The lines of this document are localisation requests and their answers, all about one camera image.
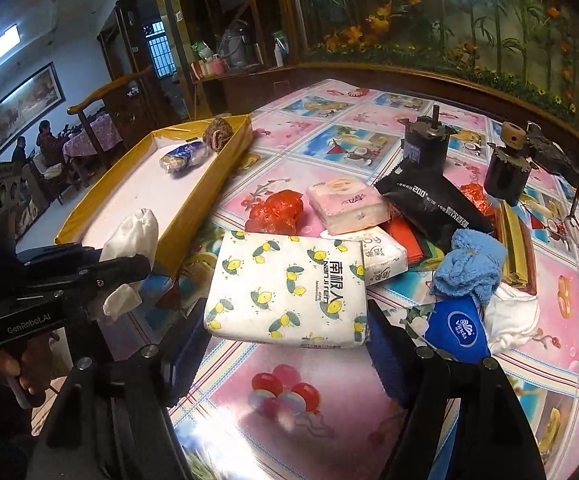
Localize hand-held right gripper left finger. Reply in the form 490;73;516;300
44;297;212;480

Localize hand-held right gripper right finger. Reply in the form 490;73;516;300
368;304;547;480

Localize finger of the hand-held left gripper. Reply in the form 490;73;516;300
16;244;97;266
86;254;151;307

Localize white cloth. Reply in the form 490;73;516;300
483;282;541;357
102;207;160;318

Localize blue tissue packet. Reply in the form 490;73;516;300
422;295;493;362

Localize yellow cardboard box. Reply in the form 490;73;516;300
55;114;253;277

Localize white tissue pack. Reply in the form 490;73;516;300
319;227;409;287

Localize lemon print tissue pack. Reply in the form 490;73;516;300
203;231;371;350

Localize red green cloth stack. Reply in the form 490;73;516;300
384;217;446;272

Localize blue towel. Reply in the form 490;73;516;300
429;230;504;307

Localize pink tissue pack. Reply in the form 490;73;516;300
305;174;391;236

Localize black wet wipes pack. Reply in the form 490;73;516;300
374;165;495;253

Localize red plastic bag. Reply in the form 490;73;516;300
459;182;493;214
245;189;304;236

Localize yellow striped clear packet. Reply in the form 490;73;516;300
494;200;538;296

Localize person's left hand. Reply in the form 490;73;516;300
0;332;56;397

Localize printed tablecloth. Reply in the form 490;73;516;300
169;79;579;480

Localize dining table with floral cloth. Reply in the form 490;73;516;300
62;112;123;171

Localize blue white snack packet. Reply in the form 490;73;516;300
159;141;209;175

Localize wooden chair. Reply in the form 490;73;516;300
66;65;180;187

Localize brown knitted scrunchie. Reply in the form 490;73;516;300
203;119;235;152

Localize black motor with shaft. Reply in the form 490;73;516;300
403;107;458;179

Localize black motor with beige cap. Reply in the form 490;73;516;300
484;121;536;207

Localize pink containers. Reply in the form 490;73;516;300
192;55;228;79

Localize barred window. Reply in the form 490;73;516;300
144;20;177;81

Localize gold framed wooden pillar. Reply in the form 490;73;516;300
149;0;205;122

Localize grey thermos kettle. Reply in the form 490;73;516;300
219;20;253;69

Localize black metal part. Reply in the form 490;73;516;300
527;122;579;187

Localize green white bag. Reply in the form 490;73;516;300
272;30;290;68

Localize artificial flower glass display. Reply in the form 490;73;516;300
289;0;579;127

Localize framed wall painting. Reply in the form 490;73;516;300
0;61;66;157

